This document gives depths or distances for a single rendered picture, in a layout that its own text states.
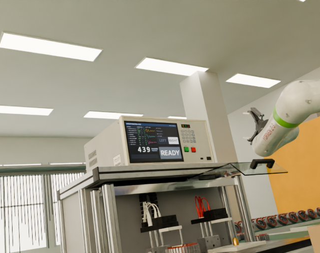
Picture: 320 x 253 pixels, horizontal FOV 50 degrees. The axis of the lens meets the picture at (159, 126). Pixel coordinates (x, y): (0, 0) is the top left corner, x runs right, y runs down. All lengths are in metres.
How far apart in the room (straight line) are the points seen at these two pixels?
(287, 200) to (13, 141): 5.47
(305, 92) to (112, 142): 0.73
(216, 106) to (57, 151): 3.93
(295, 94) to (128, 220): 0.76
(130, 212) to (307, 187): 3.81
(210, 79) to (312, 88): 4.70
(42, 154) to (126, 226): 6.65
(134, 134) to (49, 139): 6.80
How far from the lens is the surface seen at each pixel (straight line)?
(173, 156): 1.40
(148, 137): 1.36
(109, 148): 1.42
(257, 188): 7.89
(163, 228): 1.21
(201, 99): 5.60
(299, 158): 5.02
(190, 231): 1.54
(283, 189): 5.19
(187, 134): 1.49
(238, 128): 8.19
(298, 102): 1.21
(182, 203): 1.53
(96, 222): 1.26
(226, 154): 5.48
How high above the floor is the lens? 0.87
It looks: 17 degrees up
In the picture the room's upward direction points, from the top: 10 degrees counter-clockwise
